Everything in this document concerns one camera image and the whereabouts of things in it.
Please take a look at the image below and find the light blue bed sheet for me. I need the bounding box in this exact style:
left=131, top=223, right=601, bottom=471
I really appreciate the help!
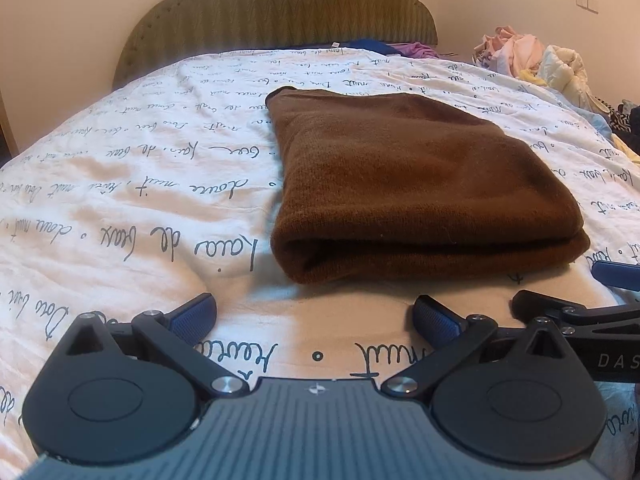
left=544, top=82, right=612, bottom=139

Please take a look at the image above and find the pink clothes pile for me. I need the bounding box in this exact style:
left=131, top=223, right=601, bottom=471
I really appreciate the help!
left=472, top=26, right=546, bottom=78

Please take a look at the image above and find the blue garment near headboard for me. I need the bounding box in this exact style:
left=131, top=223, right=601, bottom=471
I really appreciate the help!
left=341, top=39, right=401, bottom=55

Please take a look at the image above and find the yellow cloth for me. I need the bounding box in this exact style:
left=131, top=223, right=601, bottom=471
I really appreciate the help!
left=518, top=70, right=548, bottom=87

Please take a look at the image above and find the olive green upholstered headboard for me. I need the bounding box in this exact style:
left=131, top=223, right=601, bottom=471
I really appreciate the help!
left=112, top=0, right=438, bottom=89

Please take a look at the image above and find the white wall switch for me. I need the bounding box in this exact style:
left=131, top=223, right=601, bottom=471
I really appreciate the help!
left=575, top=0, right=599, bottom=14

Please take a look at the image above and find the cream puffy jacket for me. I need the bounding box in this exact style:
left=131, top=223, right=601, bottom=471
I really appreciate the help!
left=537, top=44, right=605, bottom=113

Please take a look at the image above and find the purple garment near headboard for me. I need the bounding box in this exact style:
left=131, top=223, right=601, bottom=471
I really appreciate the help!
left=390, top=42, right=439, bottom=58

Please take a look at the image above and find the black patterned clothes pile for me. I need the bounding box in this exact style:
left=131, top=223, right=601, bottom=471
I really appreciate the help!
left=598, top=99, right=640, bottom=154

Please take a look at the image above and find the brown knit sweater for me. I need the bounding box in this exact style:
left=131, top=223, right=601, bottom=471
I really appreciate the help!
left=266, top=87, right=590, bottom=284

